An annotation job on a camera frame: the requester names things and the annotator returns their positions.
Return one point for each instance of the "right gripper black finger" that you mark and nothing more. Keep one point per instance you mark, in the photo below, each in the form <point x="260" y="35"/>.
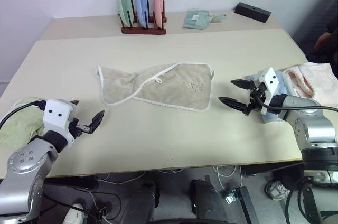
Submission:
<point x="244" y="84"/>
<point x="233" y="103"/>

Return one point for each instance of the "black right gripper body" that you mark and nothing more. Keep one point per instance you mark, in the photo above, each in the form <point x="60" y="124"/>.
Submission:
<point x="257" y="97"/>

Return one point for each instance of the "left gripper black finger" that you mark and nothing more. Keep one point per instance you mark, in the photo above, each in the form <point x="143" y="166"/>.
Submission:
<point x="75" y="103"/>
<point x="96" y="122"/>

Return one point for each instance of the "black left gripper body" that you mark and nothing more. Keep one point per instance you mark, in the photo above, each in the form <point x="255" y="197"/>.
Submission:
<point x="75" y="126"/>

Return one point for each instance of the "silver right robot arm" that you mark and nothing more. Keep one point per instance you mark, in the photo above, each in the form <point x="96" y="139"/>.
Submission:
<point x="314" y="126"/>

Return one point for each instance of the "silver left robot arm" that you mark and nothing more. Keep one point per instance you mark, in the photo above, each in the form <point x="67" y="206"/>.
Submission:
<point x="23" y="160"/>

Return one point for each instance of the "light blue towel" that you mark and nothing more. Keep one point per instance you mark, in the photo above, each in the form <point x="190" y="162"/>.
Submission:
<point x="283" y="84"/>

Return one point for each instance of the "beige towel with white trim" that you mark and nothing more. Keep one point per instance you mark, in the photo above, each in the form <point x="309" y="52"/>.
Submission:
<point x="179" y="89"/>

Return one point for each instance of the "green towel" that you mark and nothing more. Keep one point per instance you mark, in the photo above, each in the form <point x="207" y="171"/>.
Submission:
<point x="16" y="131"/>

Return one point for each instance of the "pink towel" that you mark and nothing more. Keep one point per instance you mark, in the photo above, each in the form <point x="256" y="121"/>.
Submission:
<point x="322" y="81"/>

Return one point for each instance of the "person's bare hand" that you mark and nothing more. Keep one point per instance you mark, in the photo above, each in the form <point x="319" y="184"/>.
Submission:
<point x="322" y="41"/>

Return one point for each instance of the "black rectangular box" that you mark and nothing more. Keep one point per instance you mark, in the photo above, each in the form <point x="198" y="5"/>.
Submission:
<point x="252" y="12"/>

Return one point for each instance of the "folded mint green cloth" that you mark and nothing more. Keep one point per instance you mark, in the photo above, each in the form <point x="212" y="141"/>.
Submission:
<point x="196" y="21"/>

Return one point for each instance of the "white shoe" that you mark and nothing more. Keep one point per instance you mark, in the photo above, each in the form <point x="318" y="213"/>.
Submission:
<point x="74" y="214"/>

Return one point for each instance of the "dark rounded shape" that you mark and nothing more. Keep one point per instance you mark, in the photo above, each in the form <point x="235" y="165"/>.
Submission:
<point x="144" y="203"/>
<point x="207" y="203"/>

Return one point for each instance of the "grey sneaker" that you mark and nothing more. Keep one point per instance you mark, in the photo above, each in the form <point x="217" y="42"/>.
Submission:
<point x="277" y="191"/>

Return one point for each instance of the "dark wooden plate rack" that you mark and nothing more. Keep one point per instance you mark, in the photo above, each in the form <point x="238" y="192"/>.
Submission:
<point x="144" y="30"/>

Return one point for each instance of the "black metal bar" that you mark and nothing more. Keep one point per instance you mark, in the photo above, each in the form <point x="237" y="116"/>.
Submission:
<point x="247" y="205"/>

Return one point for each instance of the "person in dark clothing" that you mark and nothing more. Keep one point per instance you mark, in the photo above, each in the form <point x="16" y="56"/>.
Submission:
<point x="333" y="27"/>

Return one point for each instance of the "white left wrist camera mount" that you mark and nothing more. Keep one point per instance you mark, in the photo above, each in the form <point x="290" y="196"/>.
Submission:
<point x="56" y="118"/>

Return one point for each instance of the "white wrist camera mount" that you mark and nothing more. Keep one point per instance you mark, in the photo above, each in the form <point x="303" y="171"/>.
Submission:
<point x="56" y="118"/>
<point x="272" y="79"/>

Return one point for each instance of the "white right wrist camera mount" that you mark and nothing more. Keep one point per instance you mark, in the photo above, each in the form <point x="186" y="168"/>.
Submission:
<point x="272" y="79"/>

